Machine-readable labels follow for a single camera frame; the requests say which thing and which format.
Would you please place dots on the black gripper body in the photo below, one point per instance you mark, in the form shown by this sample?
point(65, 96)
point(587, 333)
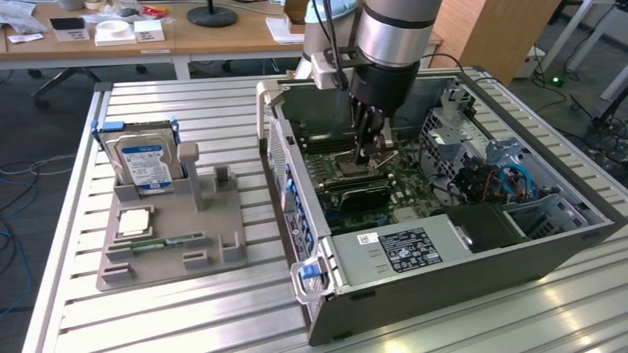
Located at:
point(385, 86)

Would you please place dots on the green graphics card black cooler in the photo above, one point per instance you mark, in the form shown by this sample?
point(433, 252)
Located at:
point(365, 200)

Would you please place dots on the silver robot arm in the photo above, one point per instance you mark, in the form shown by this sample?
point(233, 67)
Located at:
point(392, 33)

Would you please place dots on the metal socket cover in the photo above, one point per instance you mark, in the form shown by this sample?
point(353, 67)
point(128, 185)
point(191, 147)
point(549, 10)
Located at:
point(387, 157)

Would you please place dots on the CPU socket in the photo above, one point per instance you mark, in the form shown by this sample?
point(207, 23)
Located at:
point(343, 168)

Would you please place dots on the perforated metal disk bay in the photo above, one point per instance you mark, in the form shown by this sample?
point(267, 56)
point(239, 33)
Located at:
point(451, 143)

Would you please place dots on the green motherboard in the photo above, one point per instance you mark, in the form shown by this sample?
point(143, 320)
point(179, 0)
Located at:
point(412, 191)

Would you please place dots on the silver chipset heatsink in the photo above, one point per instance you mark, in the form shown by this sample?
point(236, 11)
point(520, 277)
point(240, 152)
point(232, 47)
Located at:
point(405, 215)

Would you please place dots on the short blue expansion slot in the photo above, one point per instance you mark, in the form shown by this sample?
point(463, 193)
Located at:
point(333, 216)

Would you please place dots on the white paper stack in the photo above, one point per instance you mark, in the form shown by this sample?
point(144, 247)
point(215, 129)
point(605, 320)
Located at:
point(284, 33)

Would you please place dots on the wooden cabinet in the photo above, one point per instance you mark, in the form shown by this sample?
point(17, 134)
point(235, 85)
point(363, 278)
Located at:
point(500, 36)

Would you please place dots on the brown cardboard box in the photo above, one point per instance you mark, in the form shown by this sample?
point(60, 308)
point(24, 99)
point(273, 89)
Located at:
point(295, 11)

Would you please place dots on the white electrical box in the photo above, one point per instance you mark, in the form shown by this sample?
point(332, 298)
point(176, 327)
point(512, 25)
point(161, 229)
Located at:
point(532, 60)

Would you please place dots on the grey power supply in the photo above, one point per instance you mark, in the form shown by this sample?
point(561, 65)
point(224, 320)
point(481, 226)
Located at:
point(392, 250)

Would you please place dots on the black device with green light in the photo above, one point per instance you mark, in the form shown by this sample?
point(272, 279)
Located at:
point(556, 80)

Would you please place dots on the blue case latch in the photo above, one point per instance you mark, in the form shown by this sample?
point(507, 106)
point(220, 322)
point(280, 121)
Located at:
point(309, 274)

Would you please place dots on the slanted metal disk bay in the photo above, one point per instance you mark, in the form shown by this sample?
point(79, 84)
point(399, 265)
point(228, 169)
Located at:
point(544, 217)

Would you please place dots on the black round lamp base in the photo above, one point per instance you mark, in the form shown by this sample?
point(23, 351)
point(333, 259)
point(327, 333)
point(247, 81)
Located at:
point(212, 16)

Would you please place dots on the grey parts rack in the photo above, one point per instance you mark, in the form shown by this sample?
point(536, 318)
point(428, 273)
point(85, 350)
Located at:
point(196, 228)

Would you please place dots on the black tripod stand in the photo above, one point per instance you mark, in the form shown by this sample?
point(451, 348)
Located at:
point(605, 121)

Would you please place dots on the hard disk with blue carrier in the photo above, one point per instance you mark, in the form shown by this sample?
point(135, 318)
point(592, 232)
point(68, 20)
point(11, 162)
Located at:
point(141, 162)

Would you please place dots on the open grey PC case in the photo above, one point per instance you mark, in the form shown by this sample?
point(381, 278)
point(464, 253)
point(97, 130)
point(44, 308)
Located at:
point(441, 294)

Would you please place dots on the small white box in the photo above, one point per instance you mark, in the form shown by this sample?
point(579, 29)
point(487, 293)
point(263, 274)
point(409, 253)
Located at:
point(148, 31)

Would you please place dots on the red small parts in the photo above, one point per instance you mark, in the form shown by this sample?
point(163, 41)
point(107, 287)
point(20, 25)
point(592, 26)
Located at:
point(153, 11)

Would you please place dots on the silver CPU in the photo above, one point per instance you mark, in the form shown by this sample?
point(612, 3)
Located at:
point(135, 222)

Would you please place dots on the flat white box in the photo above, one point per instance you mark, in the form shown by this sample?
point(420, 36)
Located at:
point(115, 39)

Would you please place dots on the white tape roll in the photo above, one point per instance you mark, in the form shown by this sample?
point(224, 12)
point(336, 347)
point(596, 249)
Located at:
point(112, 27)

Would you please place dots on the black chair base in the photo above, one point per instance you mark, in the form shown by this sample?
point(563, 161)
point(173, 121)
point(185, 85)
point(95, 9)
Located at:
point(43, 103)

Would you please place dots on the white box with black card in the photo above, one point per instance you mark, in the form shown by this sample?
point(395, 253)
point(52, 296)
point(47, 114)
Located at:
point(68, 29)

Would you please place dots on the grey cup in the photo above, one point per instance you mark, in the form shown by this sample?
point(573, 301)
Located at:
point(71, 4)

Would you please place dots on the white card with red print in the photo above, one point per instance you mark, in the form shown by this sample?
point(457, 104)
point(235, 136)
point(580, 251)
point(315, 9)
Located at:
point(24, 37)

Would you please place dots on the clear plastic bag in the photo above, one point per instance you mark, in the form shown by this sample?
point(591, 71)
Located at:
point(19, 16)

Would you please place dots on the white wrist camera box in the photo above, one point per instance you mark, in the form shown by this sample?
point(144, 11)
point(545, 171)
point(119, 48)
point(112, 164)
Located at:
point(324, 73)

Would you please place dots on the black plastic duct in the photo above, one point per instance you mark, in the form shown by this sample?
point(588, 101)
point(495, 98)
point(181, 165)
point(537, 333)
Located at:
point(485, 228)

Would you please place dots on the white desk frame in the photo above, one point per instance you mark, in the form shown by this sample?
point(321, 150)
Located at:
point(589, 38)

